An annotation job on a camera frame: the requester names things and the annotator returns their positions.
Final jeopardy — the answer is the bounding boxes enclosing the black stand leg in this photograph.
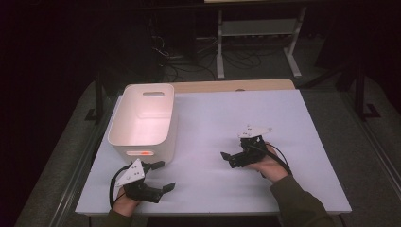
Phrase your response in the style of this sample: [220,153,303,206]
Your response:
[84,71,106,125]
[353,62,382,121]

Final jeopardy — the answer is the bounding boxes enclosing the person's left hand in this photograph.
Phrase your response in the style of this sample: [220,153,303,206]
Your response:
[112,187,142,218]

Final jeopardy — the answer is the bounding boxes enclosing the white work board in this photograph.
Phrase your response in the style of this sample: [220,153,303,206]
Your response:
[75,89,353,218]

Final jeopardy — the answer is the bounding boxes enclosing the grey metal stand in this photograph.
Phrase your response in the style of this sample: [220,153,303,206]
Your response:
[216,6,307,80]

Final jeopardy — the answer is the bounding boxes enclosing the white plastic bin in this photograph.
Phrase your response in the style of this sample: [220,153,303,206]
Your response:
[107,82,179,166]

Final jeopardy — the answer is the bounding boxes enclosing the wooden table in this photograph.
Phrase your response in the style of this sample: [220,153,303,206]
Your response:
[171,79,296,94]

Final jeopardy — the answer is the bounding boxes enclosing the tangle of black floor cables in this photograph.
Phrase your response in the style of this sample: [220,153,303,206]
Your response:
[150,33,263,83]

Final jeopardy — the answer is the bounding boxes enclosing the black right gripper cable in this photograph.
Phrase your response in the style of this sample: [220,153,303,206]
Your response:
[252,142,293,177]

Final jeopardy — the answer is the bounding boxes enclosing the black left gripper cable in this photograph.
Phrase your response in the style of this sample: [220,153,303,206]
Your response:
[109,164,135,210]

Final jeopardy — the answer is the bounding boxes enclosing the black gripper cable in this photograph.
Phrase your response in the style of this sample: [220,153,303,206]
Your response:
[109,164,135,210]
[252,142,293,177]

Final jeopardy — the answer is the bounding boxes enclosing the person's right hand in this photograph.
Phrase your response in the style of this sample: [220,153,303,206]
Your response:
[251,144,289,184]

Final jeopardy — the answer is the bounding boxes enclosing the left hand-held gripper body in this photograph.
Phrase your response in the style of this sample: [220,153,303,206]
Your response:
[114,158,164,204]

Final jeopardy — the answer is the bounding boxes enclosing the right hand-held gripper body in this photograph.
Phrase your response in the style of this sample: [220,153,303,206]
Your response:
[229,125,274,169]

